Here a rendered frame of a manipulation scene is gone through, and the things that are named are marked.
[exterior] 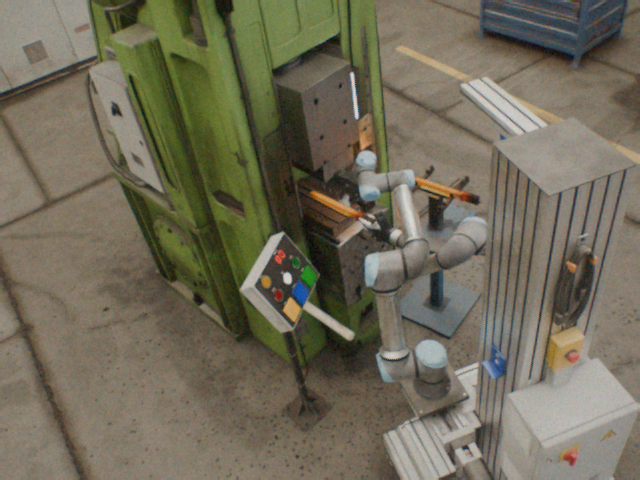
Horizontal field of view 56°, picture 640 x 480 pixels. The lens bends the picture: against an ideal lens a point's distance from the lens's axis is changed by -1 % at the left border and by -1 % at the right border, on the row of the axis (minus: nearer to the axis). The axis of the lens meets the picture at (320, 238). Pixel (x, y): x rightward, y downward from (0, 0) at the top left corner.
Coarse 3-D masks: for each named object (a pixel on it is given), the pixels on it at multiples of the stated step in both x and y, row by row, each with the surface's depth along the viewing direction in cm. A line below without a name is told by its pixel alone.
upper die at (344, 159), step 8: (344, 152) 283; (352, 152) 287; (336, 160) 281; (344, 160) 286; (352, 160) 290; (296, 168) 293; (304, 168) 288; (320, 168) 278; (328, 168) 280; (336, 168) 284; (320, 176) 282; (328, 176) 282
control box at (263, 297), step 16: (272, 240) 272; (288, 240) 273; (272, 256) 262; (288, 256) 270; (304, 256) 278; (256, 272) 257; (272, 272) 260; (288, 272) 267; (256, 288) 251; (272, 288) 258; (288, 288) 265; (256, 304) 257; (272, 304) 255; (304, 304) 270; (272, 320) 261; (288, 320) 260
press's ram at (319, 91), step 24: (288, 72) 261; (312, 72) 258; (336, 72) 257; (288, 96) 255; (312, 96) 253; (336, 96) 263; (288, 120) 265; (312, 120) 259; (336, 120) 270; (288, 144) 276; (312, 144) 265; (336, 144) 277; (312, 168) 273
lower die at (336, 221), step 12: (300, 180) 333; (300, 192) 324; (324, 192) 322; (312, 204) 317; (324, 204) 314; (312, 216) 311; (324, 216) 309; (336, 216) 307; (324, 228) 307; (336, 228) 304
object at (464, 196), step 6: (420, 180) 325; (426, 180) 324; (426, 186) 324; (432, 186) 321; (438, 186) 319; (444, 186) 319; (444, 192) 318; (450, 192) 315; (456, 192) 314; (462, 192) 313; (468, 192) 311; (462, 198) 312; (468, 198) 311; (474, 198) 308
